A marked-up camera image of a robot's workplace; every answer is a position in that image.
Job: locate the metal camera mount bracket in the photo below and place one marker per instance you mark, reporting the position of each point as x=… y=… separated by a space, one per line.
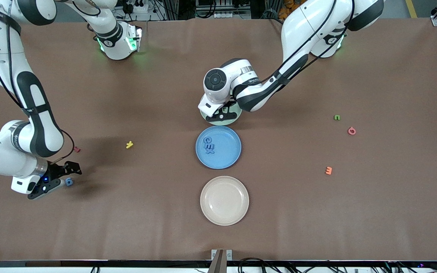
x=221 y=259

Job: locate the brown table cover mat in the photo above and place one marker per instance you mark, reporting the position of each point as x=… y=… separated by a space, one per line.
x=127 y=212

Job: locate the orange foam letter E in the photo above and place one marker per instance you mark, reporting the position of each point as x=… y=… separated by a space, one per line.
x=328 y=171

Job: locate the pink foam letter Q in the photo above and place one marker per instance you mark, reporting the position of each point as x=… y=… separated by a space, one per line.
x=349 y=131

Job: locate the blue foam letter X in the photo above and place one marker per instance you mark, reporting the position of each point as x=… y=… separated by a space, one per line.
x=209 y=151

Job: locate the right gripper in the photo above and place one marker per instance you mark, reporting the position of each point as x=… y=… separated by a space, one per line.
x=58 y=169

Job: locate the beige plate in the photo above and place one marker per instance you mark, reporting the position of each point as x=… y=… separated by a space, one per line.
x=224 y=201

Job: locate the blue foam letter E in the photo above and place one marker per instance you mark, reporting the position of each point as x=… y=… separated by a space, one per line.
x=208 y=146

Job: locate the pale green plate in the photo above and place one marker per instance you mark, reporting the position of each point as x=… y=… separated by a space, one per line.
x=235 y=118

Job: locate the yellow foam letter Y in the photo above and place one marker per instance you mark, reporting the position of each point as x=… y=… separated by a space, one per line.
x=129 y=144

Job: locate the orange snack bags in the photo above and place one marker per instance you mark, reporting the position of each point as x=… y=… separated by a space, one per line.
x=288 y=4

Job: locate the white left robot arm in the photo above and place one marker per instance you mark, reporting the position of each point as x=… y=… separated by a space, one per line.
x=302 y=26

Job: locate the blue plate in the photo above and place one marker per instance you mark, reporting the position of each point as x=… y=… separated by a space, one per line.
x=226 y=151

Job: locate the blue foam digit six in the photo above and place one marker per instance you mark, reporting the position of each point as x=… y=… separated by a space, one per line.
x=69 y=182

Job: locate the white arm base connector box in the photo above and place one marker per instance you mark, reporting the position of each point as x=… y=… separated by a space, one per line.
x=135 y=38

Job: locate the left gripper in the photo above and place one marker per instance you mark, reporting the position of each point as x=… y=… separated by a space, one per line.
x=230 y=106

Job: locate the blue foam letter G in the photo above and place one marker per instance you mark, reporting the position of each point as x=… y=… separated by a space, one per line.
x=206 y=140

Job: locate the white power strip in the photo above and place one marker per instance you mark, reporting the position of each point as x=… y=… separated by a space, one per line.
x=231 y=14

